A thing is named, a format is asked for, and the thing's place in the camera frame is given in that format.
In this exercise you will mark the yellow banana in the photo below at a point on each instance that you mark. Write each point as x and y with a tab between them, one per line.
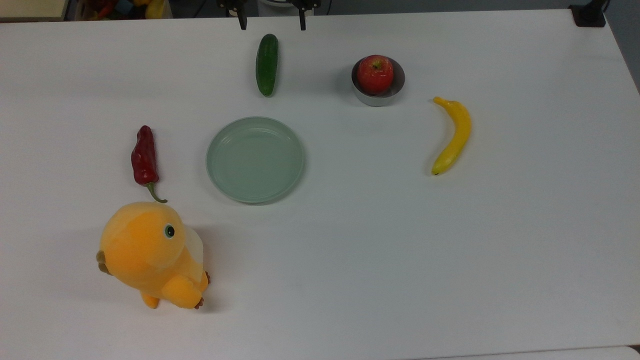
457	132

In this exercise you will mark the wooden board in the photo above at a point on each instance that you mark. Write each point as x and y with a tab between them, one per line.
32	7

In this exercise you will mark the black table clamp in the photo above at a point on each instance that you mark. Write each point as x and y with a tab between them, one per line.
589	15

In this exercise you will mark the small metal bowl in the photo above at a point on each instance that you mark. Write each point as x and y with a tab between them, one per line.
397	87

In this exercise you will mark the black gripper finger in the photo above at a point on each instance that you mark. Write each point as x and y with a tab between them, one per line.
242	20
302	20

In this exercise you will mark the dark red chili pepper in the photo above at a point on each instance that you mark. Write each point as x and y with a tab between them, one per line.
144	157

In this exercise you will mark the green cucumber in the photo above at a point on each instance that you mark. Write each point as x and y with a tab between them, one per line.
267	65

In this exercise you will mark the red apple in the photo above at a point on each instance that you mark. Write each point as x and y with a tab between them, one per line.
375	74

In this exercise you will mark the pale green plastic plate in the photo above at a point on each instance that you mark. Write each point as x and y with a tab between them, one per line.
255	160

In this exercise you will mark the box of colourful toys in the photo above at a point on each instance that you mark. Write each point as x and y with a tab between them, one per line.
125	7

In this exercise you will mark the orange plush toy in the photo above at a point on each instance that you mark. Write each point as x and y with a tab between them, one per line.
145	250

